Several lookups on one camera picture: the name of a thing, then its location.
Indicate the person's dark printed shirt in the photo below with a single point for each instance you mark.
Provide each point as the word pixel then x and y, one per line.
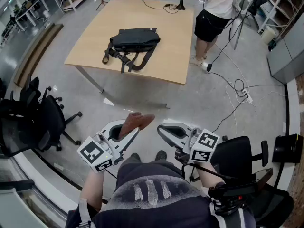
pixel 154 215

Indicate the grey metal cabinet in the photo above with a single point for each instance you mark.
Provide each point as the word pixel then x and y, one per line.
pixel 288 56

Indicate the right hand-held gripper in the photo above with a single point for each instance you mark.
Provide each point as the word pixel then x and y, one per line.
pixel 202 139

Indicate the person's right forearm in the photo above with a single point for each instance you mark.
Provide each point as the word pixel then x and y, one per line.
pixel 209 174

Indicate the white power strip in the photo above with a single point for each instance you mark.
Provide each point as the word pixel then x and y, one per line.
pixel 247 96

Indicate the black mesh office chair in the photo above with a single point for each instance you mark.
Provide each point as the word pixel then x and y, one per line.
pixel 273 208

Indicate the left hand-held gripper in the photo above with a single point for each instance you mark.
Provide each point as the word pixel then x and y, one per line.
pixel 93 152

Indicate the person's right shoe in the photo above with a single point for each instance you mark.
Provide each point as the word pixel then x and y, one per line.
pixel 161 155

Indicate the person's shoe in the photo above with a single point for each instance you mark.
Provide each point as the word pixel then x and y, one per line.
pixel 135 157
pixel 161 155

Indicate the black backpack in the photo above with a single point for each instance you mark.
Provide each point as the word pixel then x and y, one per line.
pixel 134 40

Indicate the person's left forearm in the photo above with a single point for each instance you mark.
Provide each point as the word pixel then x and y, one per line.
pixel 92 189

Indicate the white bin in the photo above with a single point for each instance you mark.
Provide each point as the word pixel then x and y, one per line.
pixel 268 34

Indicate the grey metal table leg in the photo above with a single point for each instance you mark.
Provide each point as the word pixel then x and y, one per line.
pixel 91 79

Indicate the black box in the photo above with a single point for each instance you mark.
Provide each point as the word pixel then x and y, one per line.
pixel 286 148

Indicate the brown wooden platform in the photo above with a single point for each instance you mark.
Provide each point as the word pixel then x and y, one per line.
pixel 35 53

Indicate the white floor paper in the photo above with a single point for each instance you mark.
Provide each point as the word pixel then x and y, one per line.
pixel 108 101

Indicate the white frame desk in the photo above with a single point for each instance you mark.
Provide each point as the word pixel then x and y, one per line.
pixel 31 8

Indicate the person's left shoe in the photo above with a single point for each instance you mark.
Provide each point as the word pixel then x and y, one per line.
pixel 135 157

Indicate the black power adapter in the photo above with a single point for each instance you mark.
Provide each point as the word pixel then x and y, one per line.
pixel 209 68

